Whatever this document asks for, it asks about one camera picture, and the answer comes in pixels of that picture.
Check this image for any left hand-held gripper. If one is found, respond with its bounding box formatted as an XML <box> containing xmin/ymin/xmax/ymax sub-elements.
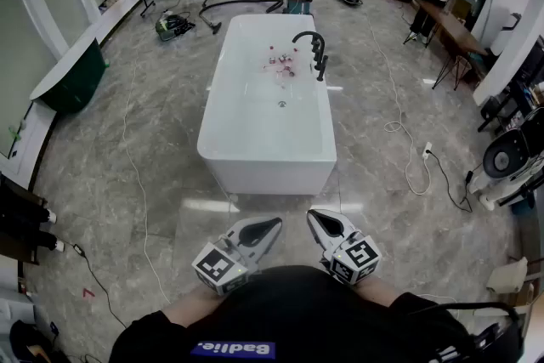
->
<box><xmin>191</xmin><ymin>217</ymin><xmax>284</xmax><ymax>297</ymax></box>

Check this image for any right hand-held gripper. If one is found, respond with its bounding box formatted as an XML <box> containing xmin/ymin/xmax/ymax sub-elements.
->
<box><xmin>307</xmin><ymin>209</ymin><xmax>383</xmax><ymax>286</ymax></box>

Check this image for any person's left forearm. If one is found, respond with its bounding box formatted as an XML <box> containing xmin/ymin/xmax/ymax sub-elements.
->
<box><xmin>163</xmin><ymin>282</ymin><xmax>223</xmax><ymax>328</ymax></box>

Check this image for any person's right forearm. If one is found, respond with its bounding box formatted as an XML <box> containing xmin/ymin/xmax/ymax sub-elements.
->
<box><xmin>356</xmin><ymin>276</ymin><xmax>411</xmax><ymax>308</ymax></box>

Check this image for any white bathtub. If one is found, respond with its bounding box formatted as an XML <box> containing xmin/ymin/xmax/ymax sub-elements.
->
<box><xmin>196</xmin><ymin>14</ymin><xmax>338</xmax><ymax>196</ymax></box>

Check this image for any person's black shirt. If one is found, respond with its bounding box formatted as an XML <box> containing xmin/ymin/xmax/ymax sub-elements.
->
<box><xmin>108</xmin><ymin>265</ymin><xmax>526</xmax><ymax>363</ymax></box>

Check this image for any white wheeled machine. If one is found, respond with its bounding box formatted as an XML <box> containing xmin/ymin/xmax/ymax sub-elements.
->
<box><xmin>465</xmin><ymin>105</ymin><xmax>544</xmax><ymax>212</ymax></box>

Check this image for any pile of red-capped bottles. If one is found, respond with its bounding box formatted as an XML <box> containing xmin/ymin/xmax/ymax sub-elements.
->
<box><xmin>259</xmin><ymin>44</ymin><xmax>301</xmax><ymax>90</ymax></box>

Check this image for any cream plastic bin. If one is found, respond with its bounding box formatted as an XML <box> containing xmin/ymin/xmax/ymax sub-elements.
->
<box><xmin>486</xmin><ymin>257</ymin><xmax>530</xmax><ymax>294</ymax></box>

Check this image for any black curved faucet spout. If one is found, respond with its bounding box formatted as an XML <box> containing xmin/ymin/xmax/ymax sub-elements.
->
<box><xmin>292</xmin><ymin>31</ymin><xmax>326</xmax><ymax>56</ymax></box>

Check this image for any green tool on floor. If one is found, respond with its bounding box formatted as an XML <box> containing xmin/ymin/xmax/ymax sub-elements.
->
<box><xmin>155</xmin><ymin>10</ymin><xmax>196</xmax><ymax>43</ymax></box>

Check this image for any black equipment rack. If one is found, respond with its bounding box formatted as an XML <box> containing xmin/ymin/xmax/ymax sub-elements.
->
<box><xmin>478</xmin><ymin>36</ymin><xmax>544</xmax><ymax>133</ymax></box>

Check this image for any red and green vacuum cleaner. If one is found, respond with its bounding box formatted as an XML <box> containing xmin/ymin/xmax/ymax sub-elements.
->
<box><xmin>282</xmin><ymin>0</ymin><xmax>315</xmax><ymax>17</ymax></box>

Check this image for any wooden table with metal legs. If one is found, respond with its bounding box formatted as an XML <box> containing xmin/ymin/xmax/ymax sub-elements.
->
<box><xmin>414</xmin><ymin>0</ymin><xmax>490</xmax><ymax>93</ymax></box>

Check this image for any thin black power cable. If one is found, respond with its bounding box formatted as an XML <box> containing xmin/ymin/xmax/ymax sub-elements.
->
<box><xmin>428</xmin><ymin>150</ymin><xmax>475</xmax><ymax>213</ymax></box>

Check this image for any long white cable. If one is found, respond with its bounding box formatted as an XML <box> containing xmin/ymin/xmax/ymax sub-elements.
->
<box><xmin>122</xmin><ymin>54</ymin><xmax>171</xmax><ymax>305</ymax></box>
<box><xmin>363</xmin><ymin>10</ymin><xmax>433</xmax><ymax>196</ymax></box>

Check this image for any thick black cable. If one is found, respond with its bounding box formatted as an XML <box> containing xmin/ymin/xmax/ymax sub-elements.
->
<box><xmin>407</xmin><ymin>300</ymin><xmax>522</xmax><ymax>322</ymax></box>

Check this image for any black adapter with cable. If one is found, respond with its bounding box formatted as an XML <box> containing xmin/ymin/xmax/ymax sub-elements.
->
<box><xmin>63</xmin><ymin>240</ymin><xmax>128</xmax><ymax>328</ymax></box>

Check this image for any black vacuum hose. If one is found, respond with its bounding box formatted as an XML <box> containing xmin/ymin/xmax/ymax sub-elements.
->
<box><xmin>198</xmin><ymin>0</ymin><xmax>294</xmax><ymax>36</ymax></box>

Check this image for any white bin with black handle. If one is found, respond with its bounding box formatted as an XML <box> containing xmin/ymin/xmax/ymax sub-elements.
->
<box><xmin>488</xmin><ymin>12</ymin><xmax>523</xmax><ymax>56</ymax></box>

